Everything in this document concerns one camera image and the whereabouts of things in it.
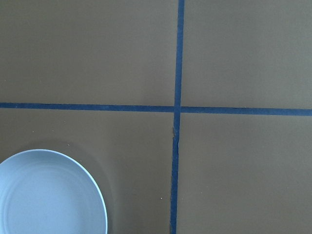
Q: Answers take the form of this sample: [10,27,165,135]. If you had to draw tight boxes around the blue plate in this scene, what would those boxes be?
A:
[0,149,108,234]

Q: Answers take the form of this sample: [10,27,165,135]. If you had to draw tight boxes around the brown paper table cover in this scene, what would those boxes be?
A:
[0,0,312,234]

